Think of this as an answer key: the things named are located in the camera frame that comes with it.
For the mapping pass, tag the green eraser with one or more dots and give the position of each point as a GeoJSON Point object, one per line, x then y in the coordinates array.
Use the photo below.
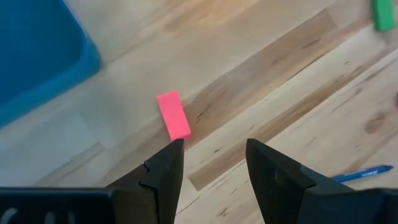
{"type": "Point", "coordinates": [383, 15]}

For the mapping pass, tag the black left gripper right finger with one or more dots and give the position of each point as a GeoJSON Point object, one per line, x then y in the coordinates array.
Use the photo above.
{"type": "Point", "coordinates": [273, 180]}

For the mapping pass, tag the dark blue crayon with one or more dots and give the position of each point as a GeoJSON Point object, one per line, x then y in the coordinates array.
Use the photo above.
{"type": "Point", "coordinates": [363, 173]}

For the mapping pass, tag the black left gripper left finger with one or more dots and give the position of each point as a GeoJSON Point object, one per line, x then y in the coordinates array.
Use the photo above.
{"type": "Point", "coordinates": [164, 180]}

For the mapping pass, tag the blue plastic bin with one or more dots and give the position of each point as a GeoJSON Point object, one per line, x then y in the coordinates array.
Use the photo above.
{"type": "Point", "coordinates": [37, 46]}

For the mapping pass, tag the pink eraser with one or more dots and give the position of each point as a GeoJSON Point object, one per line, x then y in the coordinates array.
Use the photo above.
{"type": "Point", "coordinates": [173, 115]}

